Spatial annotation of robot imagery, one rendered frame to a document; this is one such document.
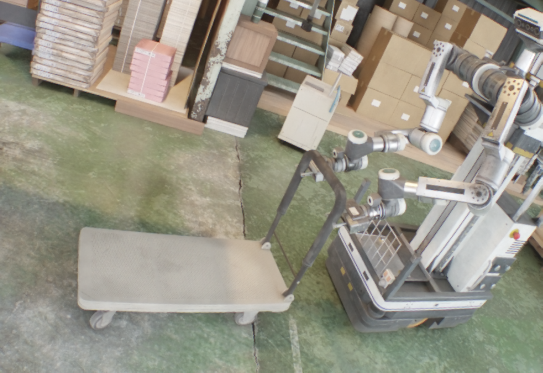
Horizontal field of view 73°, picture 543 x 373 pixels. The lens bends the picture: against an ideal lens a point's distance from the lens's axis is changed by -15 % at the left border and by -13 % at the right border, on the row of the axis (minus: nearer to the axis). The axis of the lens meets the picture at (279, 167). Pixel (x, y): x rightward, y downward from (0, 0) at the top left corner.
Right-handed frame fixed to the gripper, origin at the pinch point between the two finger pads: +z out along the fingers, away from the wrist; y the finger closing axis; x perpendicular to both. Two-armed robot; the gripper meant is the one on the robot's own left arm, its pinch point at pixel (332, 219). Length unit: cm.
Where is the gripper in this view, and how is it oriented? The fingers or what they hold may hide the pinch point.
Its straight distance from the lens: 154.4
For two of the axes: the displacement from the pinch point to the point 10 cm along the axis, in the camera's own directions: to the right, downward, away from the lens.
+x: 0.4, -8.0, -5.9
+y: -3.2, -5.7, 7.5
